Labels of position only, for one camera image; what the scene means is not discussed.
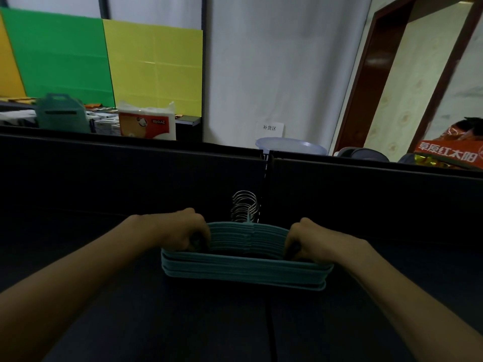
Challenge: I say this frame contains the person's left hand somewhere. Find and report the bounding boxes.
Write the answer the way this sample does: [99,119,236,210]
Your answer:
[130,208,211,253]

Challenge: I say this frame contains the person's right hand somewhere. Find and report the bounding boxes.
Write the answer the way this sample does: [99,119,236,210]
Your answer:
[283,217,372,262]

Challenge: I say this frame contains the stack of teal hangers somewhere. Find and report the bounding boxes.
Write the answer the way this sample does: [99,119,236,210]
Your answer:
[161,190,335,292]

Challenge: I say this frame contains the person's right forearm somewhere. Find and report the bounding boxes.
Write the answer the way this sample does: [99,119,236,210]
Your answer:
[351,239,483,362]

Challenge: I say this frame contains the person's left forearm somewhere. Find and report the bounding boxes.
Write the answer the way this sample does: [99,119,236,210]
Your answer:
[0,214,151,362]

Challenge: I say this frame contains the black back panel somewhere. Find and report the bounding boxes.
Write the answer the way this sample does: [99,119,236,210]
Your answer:
[0,126,483,238]

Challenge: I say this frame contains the grey round container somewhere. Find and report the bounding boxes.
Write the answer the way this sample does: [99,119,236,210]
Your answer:
[336,146,416,163]

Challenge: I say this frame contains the lavender plastic basin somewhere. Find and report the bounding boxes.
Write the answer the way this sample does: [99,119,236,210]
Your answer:
[255,137,328,156]

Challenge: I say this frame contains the black table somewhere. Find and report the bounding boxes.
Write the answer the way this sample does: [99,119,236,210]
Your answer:
[0,207,483,362]

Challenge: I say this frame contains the red tissue pack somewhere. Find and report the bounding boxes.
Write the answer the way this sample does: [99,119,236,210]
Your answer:
[118,101,177,141]

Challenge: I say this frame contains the row of white small boxes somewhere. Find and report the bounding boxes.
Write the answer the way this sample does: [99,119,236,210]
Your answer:
[0,109,121,136]

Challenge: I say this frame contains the small white label sign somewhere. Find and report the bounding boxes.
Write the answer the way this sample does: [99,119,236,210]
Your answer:
[256,122,286,139]

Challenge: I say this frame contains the orange snack carton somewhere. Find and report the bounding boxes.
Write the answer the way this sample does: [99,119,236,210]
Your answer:
[413,117,483,170]

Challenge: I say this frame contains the orange snack packets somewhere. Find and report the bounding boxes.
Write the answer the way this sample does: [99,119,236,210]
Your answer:
[0,96,103,109]

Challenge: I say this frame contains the brown door frame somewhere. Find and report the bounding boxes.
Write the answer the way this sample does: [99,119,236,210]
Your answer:
[334,0,483,162]

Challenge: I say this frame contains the yellow wall panel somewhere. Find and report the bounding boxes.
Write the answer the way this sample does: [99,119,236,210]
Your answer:
[102,19,204,117]

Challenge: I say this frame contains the green wall panel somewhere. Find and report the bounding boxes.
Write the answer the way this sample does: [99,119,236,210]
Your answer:
[0,7,115,108]

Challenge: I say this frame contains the orange wall panel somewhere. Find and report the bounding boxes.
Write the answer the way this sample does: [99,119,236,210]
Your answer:
[0,13,27,99]

